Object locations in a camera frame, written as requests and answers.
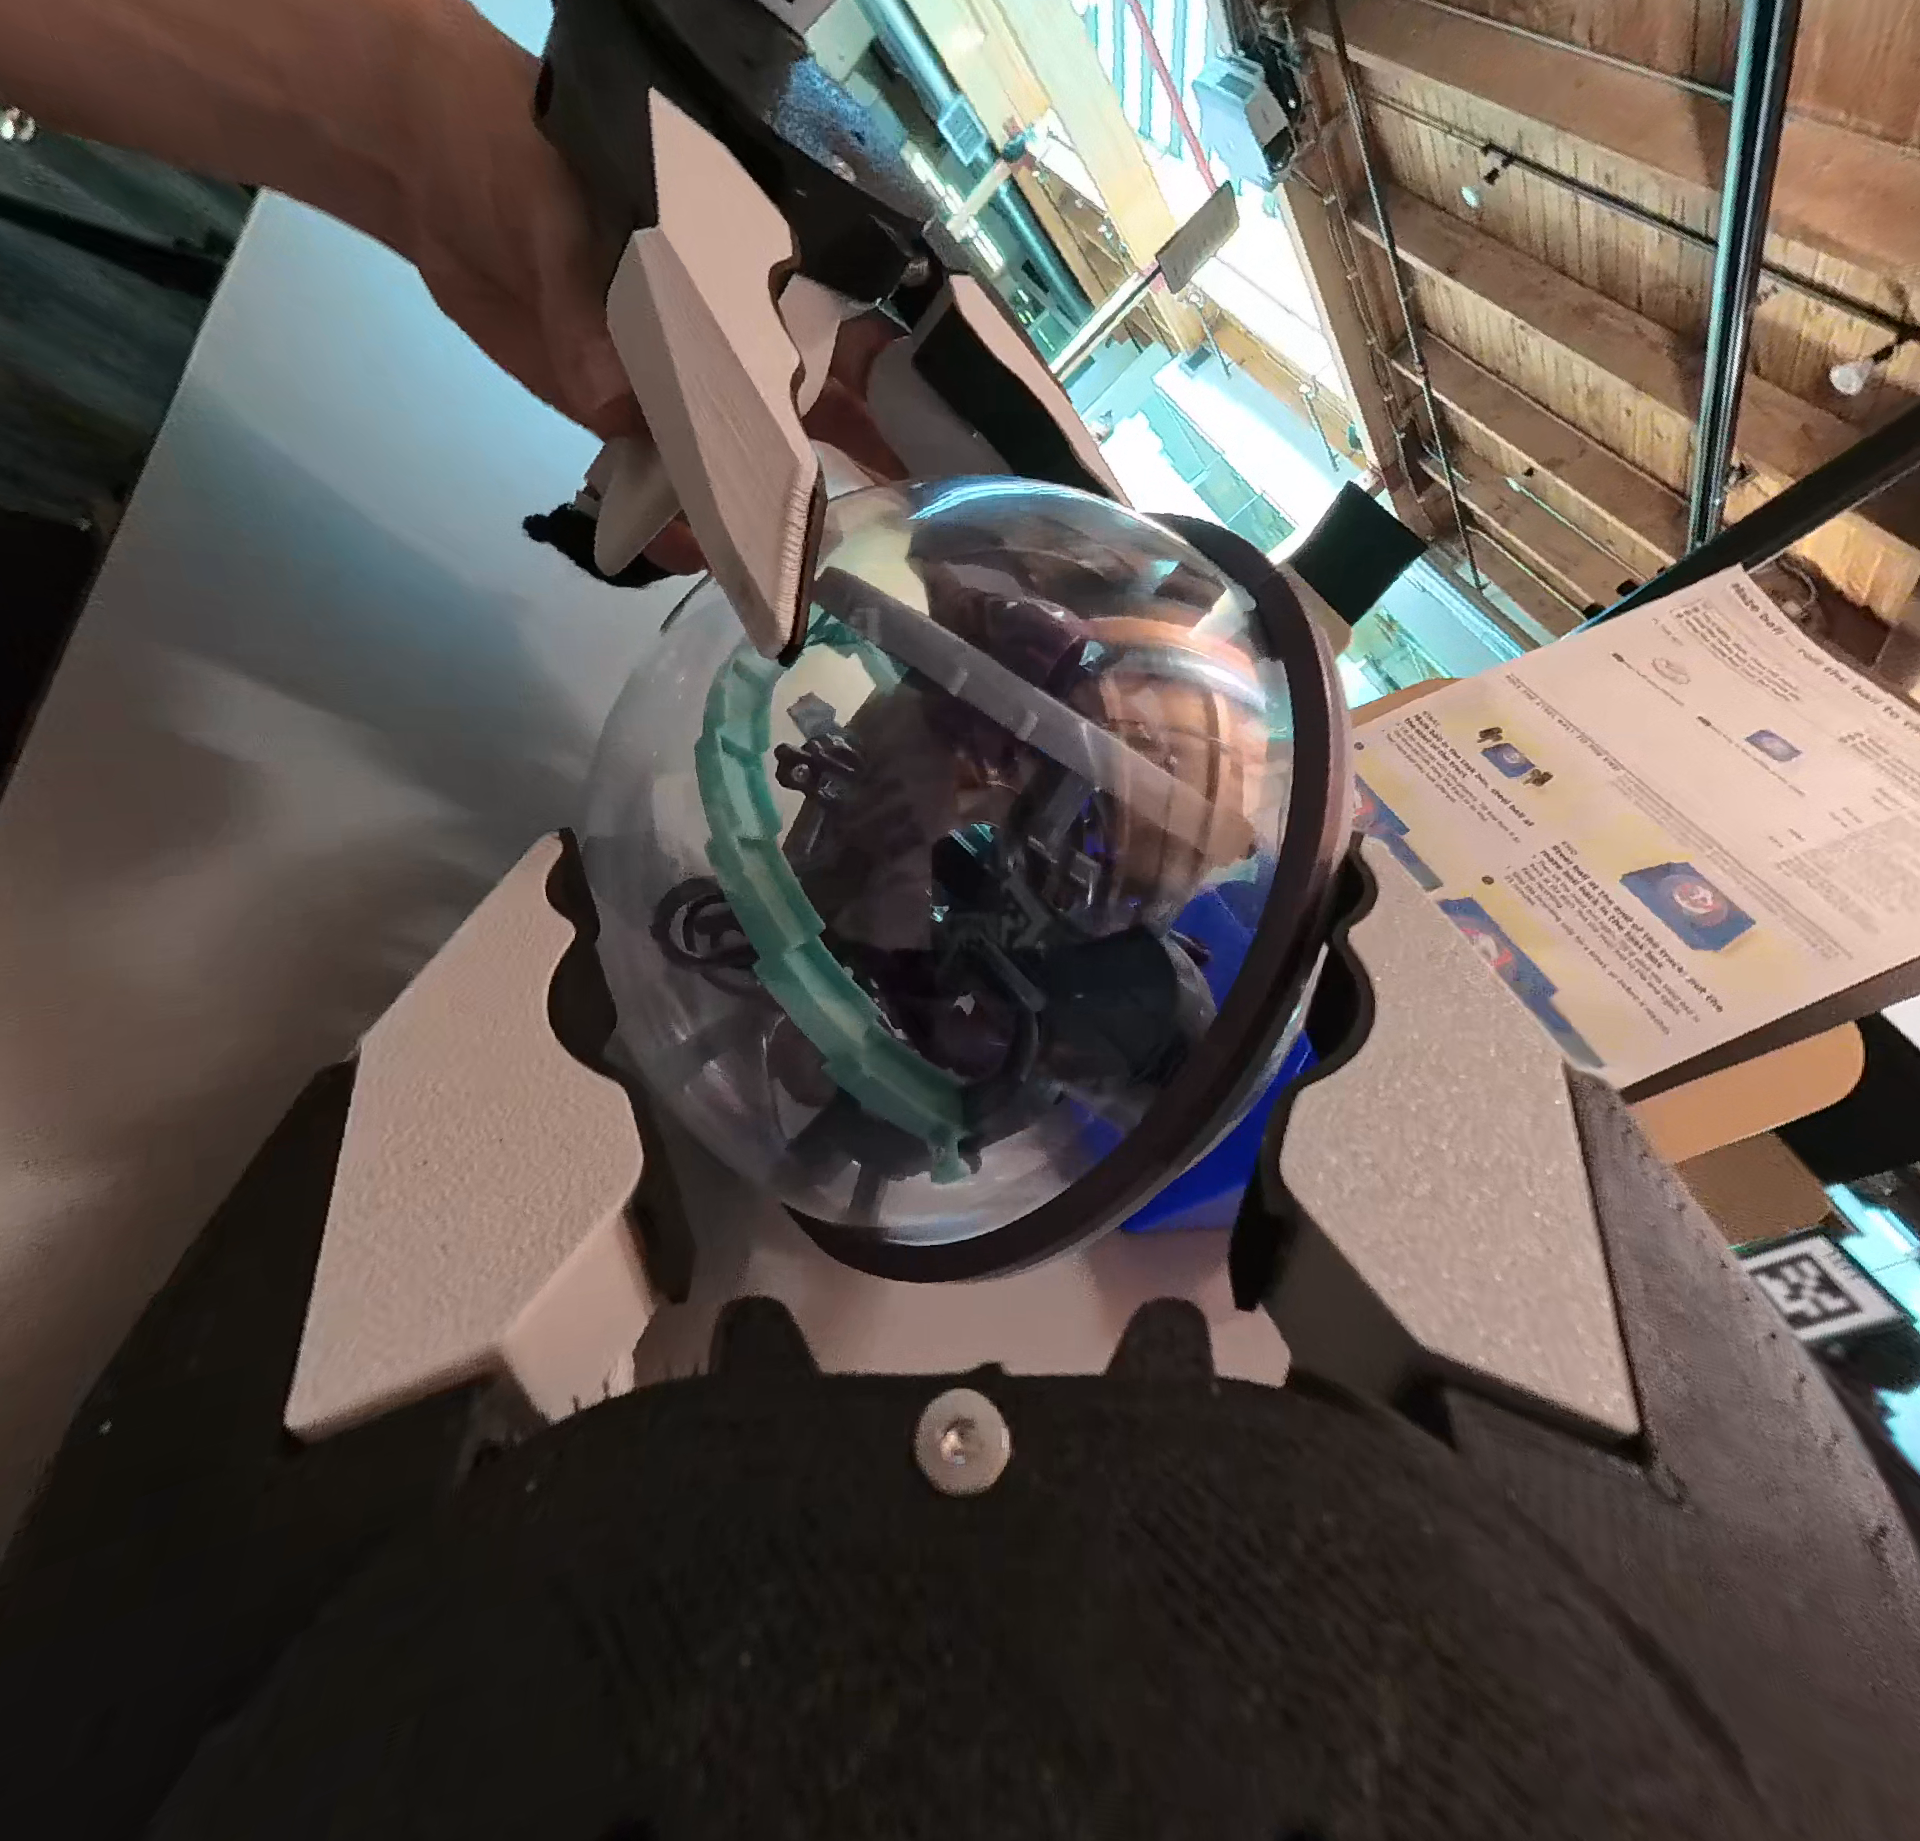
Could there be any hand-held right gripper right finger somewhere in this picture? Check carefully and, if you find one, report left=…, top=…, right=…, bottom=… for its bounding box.
left=1227, top=841, right=1651, bottom=1451

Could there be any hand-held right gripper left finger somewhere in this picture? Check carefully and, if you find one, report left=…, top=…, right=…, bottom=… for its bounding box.
left=280, top=827, right=699, bottom=1443

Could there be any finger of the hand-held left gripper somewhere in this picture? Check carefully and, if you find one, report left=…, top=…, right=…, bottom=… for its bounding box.
left=604, top=85, right=833, bottom=670
left=869, top=278, right=1132, bottom=514

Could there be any clear plastic maze ball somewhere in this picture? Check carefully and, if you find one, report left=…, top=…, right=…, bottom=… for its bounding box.
left=578, top=473, right=1360, bottom=1285

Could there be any person's left forearm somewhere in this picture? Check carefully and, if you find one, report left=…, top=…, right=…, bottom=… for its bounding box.
left=0, top=0, right=552, bottom=300

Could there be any person's left hand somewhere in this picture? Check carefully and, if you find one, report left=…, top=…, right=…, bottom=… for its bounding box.
left=385, top=53, right=709, bottom=571

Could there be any blue plastic bin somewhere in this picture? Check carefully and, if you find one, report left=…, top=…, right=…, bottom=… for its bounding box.
left=1115, top=881, right=1327, bottom=1240

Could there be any hanging ceiling sign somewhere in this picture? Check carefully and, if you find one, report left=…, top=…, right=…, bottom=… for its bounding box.
left=1153, top=181, right=1244, bottom=300

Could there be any brown cardboard backing board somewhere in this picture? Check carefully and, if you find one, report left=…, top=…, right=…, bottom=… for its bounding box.
left=1630, top=1020, right=1874, bottom=1169

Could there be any ceiling projector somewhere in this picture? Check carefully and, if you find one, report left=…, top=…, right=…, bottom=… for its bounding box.
left=1190, top=53, right=1296, bottom=193

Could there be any black card on cardboard stand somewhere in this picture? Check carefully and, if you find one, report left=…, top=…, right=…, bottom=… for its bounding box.
left=1299, top=482, right=1427, bottom=629

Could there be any small printed tag marker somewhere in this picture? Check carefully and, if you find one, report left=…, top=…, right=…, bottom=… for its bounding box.
left=1742, top=1226, right=1920, bottom=1346

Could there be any printed instruction sheet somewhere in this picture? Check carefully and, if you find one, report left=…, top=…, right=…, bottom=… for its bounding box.
left=1353, top=564, right=1920, bottom=1093

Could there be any black stand pole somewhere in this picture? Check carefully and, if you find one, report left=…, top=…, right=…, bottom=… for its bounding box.
left=1689, top=0, right=1818, bottom=554

